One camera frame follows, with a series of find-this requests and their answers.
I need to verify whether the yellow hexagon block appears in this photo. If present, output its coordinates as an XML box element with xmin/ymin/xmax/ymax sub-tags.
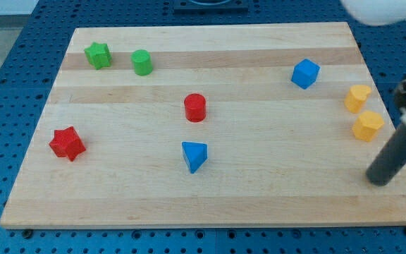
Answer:
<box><xmin>352</xmin><ymin>111</ymin><xmax>385</xmax><ymax>142</ymax></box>

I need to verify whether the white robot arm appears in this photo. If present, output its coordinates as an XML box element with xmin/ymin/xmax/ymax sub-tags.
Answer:
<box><xmin>340</xmin><ymin>0</ymin><xmax>406</xmax><ymax>26</ymax></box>

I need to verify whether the yellow heart block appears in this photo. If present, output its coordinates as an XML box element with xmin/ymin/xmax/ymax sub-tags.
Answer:
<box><xmin>344</xmin><ymin>85</ymin><xmax>372</xmax><ymax>114</ymax></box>

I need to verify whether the red cylinder block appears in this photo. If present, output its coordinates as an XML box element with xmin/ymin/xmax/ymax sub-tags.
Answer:
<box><xmin>184</xmin><ymin>93</ymin><xmax>207</xmax><ymax>122</ymax></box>

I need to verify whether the blue triangle block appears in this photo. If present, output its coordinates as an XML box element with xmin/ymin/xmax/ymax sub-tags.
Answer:
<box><xmin>181</xmin><ymin>142</ymin><xmax>208</xmax><ymax>174</ymax></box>

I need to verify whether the wooden board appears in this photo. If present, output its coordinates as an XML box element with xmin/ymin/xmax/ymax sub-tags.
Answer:
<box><xmin>0</xmin><ymin>22</ymin><xmax>406</xmax><ymax>229</ymax></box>

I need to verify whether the green cylinder block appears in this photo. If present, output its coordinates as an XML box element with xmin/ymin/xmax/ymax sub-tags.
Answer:
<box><xmin>130</xmin><ymin>49</ymin><xmax>154</xmax><ymax>76</ymax></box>

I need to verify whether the blue cube block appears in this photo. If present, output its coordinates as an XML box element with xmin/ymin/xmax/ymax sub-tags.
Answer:
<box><xmin>291</xmin><ymin>59</ymin><xmax>320</xmax><ymax>90</ymax></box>

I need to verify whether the green star block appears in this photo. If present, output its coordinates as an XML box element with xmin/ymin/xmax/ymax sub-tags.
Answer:
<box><xmin>84</xmin><ymin>42</ymin><xmax>112</xmax><ymax>70</ymax></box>

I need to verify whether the red star block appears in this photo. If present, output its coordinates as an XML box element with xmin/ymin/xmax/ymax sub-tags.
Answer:
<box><xmin>49</xmin><ymin>126</ymin><xmax>86</xmax><ymax>162</ymax></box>

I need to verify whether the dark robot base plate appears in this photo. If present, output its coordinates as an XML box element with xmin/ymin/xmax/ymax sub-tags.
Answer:
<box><xmin>173</xmin><ymin>0</ymin><xmax>249</xmax><ymax>13</ymax></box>

